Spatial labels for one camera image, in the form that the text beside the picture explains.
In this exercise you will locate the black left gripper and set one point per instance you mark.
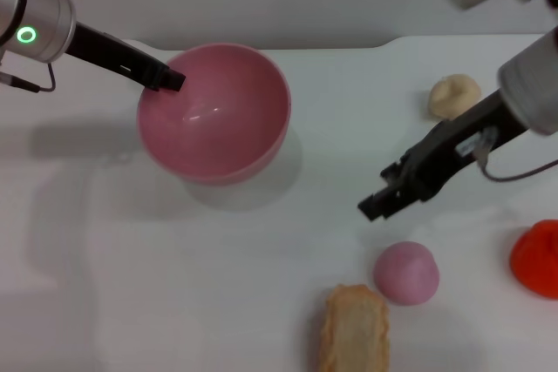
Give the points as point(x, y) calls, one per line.
point(113, 56)

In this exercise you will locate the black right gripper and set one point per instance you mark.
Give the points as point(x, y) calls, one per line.
point(453, 154)

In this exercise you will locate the pink plastic bowl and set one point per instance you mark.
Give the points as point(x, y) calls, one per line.
point(213, 115)

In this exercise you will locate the orange striped bread roll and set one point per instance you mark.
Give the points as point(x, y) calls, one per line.
point(353, 333)

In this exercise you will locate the pink round bun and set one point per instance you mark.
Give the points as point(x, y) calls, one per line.
point(405, 274)

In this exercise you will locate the beige folded bun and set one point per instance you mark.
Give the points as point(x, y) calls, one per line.
point(453, 97)

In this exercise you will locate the red round bun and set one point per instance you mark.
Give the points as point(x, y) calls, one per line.
point(538, 259)

